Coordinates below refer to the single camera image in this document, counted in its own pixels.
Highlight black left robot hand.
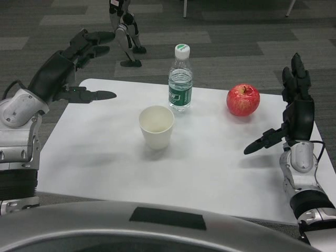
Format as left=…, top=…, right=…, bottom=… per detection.
left=27, top=28, right=117, bottom=104

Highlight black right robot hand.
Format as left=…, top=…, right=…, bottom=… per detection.
left=244, top=52, right=316, bottom=155

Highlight white paper cup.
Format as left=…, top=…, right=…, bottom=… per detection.
left=139, top=105, right=175, bottom=151

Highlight red apple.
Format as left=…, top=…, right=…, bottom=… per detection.
left=226, top=83, right=261, bottom=117

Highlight humanoid robot legs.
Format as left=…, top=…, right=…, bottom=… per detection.
left=108, top=0, right=147, bottom=68

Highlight clear water bottle green label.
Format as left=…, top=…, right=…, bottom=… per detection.
left=167, top=44, right=194, bottom=113

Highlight silver robot chest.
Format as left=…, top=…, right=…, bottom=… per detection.
left=0, top=200, right=313, bottom=252

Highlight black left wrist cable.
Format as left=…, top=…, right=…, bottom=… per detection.
left=0, top=80, right=29, bottom=100

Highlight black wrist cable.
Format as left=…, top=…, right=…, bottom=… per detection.
left=0, top=80, right=29, bottom=100
left=309, top=140, right=326, bottom=190

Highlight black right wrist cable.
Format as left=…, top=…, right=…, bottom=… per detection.
left=309, top=140, right=326, bottom=190

